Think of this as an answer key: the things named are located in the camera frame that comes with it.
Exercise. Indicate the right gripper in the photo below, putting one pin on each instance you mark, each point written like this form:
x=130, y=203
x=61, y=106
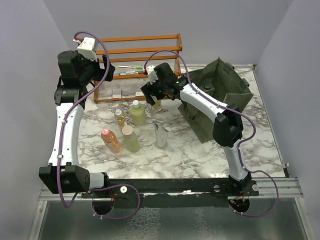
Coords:
x=148, y=89

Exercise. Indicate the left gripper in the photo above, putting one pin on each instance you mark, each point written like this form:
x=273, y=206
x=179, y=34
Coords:
x=101, y=72

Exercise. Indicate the green lotion bottle white cap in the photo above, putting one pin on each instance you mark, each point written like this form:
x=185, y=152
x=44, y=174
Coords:
x=137, y=112

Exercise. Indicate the green canvas bag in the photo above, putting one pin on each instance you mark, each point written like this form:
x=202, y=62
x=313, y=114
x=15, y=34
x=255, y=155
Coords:
x=230, y=89

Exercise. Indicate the green bottle beige cap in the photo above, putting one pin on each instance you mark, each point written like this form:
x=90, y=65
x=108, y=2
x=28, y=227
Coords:
x=130, y=138

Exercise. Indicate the clear square bottle black cap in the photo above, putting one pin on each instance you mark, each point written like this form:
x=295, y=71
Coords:
x=208, y=88

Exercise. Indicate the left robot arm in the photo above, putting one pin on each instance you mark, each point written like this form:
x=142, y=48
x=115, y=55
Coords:
x=63, y=173

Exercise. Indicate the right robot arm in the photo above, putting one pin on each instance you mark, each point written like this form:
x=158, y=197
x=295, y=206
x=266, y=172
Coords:
x=227, y=121

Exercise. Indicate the pink green marker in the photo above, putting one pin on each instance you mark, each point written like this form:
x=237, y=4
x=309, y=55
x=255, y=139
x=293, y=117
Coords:
x=131, y=73

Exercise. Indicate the green white marker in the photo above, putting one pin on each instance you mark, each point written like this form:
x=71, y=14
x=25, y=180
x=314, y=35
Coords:
x=131, y=67

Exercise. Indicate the orange wooden shelf rack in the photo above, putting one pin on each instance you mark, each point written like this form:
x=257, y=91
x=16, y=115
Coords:
x=133, y=51

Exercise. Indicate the silver foil pouch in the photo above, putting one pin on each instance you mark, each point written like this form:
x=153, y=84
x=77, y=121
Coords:
x=161, y=135

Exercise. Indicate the small amber bottle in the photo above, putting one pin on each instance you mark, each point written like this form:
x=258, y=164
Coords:
x=120, y=117

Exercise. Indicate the pink orange bottle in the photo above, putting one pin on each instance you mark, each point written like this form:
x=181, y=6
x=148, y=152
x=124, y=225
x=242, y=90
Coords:
x=111, y=141

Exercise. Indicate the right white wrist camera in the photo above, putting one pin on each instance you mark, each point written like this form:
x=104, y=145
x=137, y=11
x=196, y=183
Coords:
x=152, y=76

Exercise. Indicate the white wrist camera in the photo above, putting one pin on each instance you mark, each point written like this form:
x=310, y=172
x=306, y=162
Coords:
x=152, y=76
x=87, y=47

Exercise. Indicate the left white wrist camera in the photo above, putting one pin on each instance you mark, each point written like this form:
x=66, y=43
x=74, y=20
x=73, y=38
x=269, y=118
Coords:
x=87, y=47

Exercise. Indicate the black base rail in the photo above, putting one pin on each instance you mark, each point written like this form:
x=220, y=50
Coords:
x=170, y=193

